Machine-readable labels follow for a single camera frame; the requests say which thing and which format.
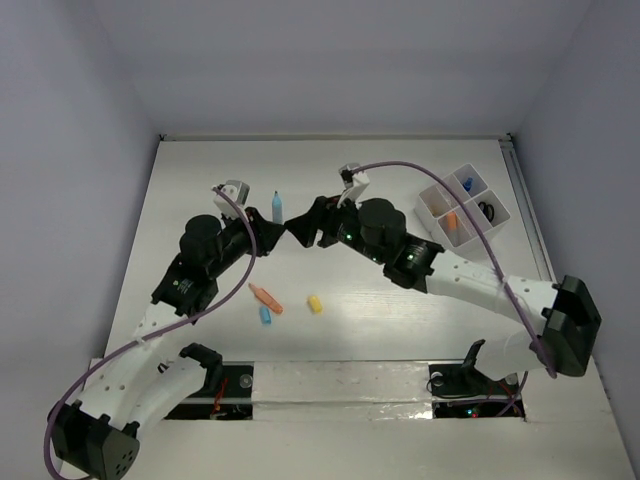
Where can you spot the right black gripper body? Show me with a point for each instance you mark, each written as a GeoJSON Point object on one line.
{"type": "Point", "coordinates": [342, 223]}

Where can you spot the blue highlighter pen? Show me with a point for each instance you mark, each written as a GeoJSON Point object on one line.
{"type": "Point", "coordinates": [277, 209]}

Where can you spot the blue pen cap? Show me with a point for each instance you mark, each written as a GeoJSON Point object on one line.
{"type": "Point", "coordinates": [265, 315]}

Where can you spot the yellow pen cap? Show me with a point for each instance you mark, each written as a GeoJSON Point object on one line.
{"type": "Point", "coordinates": [315, 304]}

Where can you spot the grey orange-tipped marker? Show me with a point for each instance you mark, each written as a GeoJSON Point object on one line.
{"type": "Point", "coordinates": [451, 221]}

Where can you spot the black scissors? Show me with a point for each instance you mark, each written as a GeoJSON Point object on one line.
{"type": "Point", "coordinates": [488, 210]}

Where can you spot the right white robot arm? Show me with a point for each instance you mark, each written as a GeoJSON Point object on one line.
{"type": "Point", "coordinates": [560, 320]}

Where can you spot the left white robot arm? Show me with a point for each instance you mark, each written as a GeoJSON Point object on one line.
{"type": "Point", "coordinates": [99, 423]}

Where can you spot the orange highlighter pen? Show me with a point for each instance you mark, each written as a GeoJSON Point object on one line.
{"type": "Point", "coordinates": [266, 299]}

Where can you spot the white four-compartment organizer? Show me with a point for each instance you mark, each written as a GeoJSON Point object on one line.
{"type": "Point", "coordinates": [434, 202]}

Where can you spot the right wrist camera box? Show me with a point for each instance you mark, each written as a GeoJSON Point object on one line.
{"type": "Point", "coordinates": [355, 182]}

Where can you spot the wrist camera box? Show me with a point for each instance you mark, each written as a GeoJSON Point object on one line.
{"type": "Point", "coordinates": [355, 182]}
{"type": "Point", "coordinates": [231, 197]}

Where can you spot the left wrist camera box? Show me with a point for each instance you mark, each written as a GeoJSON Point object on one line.
{"type": "Point", "coordinates": [231, 197]}

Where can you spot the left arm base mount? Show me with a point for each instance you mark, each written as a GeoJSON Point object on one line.
{"type": "Point", "coordinates": [231, 401]}

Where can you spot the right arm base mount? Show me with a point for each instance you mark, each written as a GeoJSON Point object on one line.
{"type": "Point", "coordinates": [460, 391]}

